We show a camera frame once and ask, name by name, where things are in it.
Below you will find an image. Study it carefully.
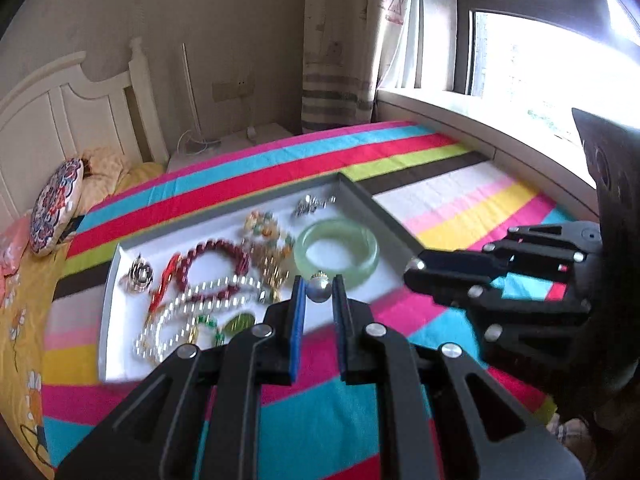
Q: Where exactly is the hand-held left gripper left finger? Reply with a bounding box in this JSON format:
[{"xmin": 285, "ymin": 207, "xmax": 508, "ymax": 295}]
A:
[{"xmin": 55, "ymin": 275, "xmax": 307, "ymax": 480}]

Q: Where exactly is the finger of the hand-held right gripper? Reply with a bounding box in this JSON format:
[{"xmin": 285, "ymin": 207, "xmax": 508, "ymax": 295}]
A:
[
  {"xmin": 432, "ymin": 284, "xmax": 592, "ymax": 392},
  {"xmin": 404, "ymin": 223, "xmax": 603, "ymax": 294}
]

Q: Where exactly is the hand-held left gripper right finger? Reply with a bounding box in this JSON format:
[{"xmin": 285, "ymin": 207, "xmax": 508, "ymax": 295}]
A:
[{"xmin": 332, "ymin": 274, "xmax": 584, "ymax": 480}]

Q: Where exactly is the pearl earring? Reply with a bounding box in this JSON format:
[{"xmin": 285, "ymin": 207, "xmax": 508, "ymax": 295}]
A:
[{"xmin": 306, "ymin": 271, "xmax": 331, "ymax": 305}]

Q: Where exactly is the dark red bead bracelet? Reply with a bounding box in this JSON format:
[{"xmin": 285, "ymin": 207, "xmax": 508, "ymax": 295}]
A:
[{"xmin": 172, "ymin": 239, "xmax": 251, "ymax": 301}]

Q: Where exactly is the white jewelry tray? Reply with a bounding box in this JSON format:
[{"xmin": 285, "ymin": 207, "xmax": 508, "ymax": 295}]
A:
[{"xmin": 97, "ymin": 172, "xmax": 426, "ymax": 383}]

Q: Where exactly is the person's right forearm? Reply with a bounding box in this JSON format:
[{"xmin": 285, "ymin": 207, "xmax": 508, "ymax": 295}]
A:
[{"xmin": 547, "ymin": 412, "xmax": 601, "ymax": 461}]

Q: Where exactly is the green jade bangle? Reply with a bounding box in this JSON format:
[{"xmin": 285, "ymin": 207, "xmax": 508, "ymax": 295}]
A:
[{"xmin": 294, "ymin": 219, "xmax": 380, "ymax": 291}]

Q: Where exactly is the silver brooch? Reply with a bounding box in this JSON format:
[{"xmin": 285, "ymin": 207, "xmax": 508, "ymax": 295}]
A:
[
  {"xmin": 292, "ymin": 195, "xmax": 337, "ymax": 218},
  {"xmin": 120, "ymin": 255, "xmax": 155, "ymax": 293}
]

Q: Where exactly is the red coral ornament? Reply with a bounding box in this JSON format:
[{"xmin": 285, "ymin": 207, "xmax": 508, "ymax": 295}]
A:
[{"xmin": 147, "ymin": 254, "xmax": 183, "ymax": 318}]

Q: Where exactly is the white windowsill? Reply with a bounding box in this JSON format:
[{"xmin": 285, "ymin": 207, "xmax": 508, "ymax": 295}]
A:
[{"xmin": 375, "ymin": 89, "xmax": 601, "ymax": 201}]

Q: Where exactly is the striped colourful tablecloth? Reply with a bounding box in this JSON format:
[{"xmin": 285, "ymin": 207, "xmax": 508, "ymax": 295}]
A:
[{"xmin": 42, "ymin": 120, "xmax": 601, "ymax": 480}]

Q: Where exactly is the white nightstand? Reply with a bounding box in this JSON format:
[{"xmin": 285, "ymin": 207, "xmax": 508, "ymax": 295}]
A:
[{"xmin": 166, "ymin": 122, "xmax": 296, "ymax": 173}]

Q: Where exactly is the beige floral pillow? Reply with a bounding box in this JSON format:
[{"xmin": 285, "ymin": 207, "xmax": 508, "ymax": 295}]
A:
[{"xmin": 80, "ymin": 147, "xmax": 133, "ymax": 196}]

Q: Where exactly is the beige patterned curtain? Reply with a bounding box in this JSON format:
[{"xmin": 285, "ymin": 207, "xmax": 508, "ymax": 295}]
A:
[{"xmin": 301, "ymin": 0, "xmax": 458, "ymax": 133}]

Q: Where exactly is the white pole lamp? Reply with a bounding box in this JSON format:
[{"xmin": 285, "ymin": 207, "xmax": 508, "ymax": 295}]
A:
[{"xmin": 175, "ymin": 42, "xmax": 221, "ymax": 156}]

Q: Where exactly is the round patterned pillow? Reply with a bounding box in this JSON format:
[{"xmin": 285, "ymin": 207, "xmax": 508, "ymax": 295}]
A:
[{"xmin": 29, "ymin": 157, "xmax": 85, "ymax": 257}]

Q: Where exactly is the yellow floral bedsheet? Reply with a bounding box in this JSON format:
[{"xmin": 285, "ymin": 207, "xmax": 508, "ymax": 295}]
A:
[{"xmin": 0, "ymin": 160, "xmax": 166, "ymax": 480}]

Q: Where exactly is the pink cloth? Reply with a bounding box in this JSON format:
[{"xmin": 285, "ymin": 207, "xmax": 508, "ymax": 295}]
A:
[{"xmin": 0, "ymin": 215, "xmax": 33, "ymax": 281}]

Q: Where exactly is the white wooden headboard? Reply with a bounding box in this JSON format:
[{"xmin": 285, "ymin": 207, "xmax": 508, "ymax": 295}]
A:
[{"xmin": 0, "ymin": 37, "xmax": 168, "ymax": 221}]

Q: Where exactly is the green pendant necklace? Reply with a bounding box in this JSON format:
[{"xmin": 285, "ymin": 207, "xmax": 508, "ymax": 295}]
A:
[{"xmin": 187, "ymin": 312, "xmax": 256, "ymax": 346}]

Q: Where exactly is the pearl necklace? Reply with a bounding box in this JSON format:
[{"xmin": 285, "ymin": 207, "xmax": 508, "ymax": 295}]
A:
[{"xmin": 132, "ymin": 272, "xmax": 281, "ymax": 363}]

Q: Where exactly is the pastel bead bracelet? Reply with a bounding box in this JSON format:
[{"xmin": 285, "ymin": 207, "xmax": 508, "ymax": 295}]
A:
[{"xmin": 242, "ymin": 210, "xmax": 296, "ymax": 261}]

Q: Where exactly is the white charger with cable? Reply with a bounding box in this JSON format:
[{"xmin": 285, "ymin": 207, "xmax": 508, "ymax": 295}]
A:
[{"xmin": 245, "ymin": 97, "xmax": 261, "ymax": 141}]

